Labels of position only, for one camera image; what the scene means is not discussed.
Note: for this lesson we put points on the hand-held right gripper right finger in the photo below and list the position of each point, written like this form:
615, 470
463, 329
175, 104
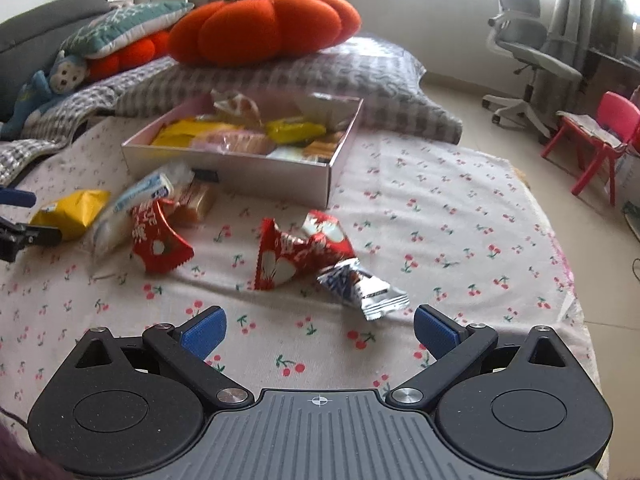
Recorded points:
435, 332

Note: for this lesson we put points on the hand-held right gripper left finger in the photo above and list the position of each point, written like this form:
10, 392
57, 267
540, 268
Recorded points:
205, 332

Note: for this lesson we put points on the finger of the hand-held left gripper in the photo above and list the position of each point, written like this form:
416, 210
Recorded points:
30, 235
17, 197

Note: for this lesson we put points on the yellow snack packet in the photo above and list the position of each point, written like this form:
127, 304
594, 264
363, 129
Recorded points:
75, 212
185, 134
295, 130

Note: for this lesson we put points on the red snack packet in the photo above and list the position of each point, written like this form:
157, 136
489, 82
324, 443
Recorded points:
295, 255
160, 245

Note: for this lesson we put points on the brown bread packet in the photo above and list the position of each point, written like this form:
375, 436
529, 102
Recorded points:
195, 202

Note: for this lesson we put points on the pink cardboard box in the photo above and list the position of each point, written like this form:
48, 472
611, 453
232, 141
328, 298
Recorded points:
225, 175

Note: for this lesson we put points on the silver blue snack packet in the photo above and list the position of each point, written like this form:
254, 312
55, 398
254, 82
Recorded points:
360, 287

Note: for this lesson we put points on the grey checkered blanket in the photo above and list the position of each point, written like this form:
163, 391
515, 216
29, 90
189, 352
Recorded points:
60, 115

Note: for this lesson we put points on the white blue snack packet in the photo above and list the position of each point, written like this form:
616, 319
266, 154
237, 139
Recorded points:
130, 205

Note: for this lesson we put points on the blue monkey plush toy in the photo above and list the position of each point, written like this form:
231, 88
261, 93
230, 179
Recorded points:
45, 92

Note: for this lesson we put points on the cherry print cloth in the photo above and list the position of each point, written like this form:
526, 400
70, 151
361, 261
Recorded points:
425, 220

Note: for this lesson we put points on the grey sofa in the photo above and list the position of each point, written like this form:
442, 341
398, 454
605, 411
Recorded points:
35, 30

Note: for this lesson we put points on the small orange pumpkin cushion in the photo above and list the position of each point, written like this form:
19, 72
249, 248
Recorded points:
130, 55

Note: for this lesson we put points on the pink snack packet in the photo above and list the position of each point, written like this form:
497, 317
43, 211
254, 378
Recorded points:
235, 141

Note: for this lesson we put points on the green patterned pillow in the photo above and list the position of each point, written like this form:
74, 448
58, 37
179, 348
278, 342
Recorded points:
125, 27

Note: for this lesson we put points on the orange biscuit packet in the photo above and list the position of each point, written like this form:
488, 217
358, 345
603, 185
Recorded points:
322, 149

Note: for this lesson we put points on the maroon fuzzy sleeve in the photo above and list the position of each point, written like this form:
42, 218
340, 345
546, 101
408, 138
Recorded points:
25, 455

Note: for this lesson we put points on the white orange snack packet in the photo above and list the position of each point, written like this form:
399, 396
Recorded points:
240, 107

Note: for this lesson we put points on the white shopping bag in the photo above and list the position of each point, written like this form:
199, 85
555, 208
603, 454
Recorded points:
630, 185

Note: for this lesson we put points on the newspaper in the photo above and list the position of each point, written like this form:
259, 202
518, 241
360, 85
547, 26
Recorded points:
592, 130

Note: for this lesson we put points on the grey checkered cushion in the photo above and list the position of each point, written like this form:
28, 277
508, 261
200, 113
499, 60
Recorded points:
350, 80

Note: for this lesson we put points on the pink child chair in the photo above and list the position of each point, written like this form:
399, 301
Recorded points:
617, 115

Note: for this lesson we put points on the large orange pumpkin cushion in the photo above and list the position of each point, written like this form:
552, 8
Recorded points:
260, 25

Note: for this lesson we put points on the grey office chair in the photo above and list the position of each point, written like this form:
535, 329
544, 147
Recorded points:
525, 45

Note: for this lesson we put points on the wooden desk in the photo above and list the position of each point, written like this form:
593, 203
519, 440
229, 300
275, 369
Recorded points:
615, 67

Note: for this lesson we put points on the grey curtain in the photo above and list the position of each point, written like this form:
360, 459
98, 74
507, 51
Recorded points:
580, 10

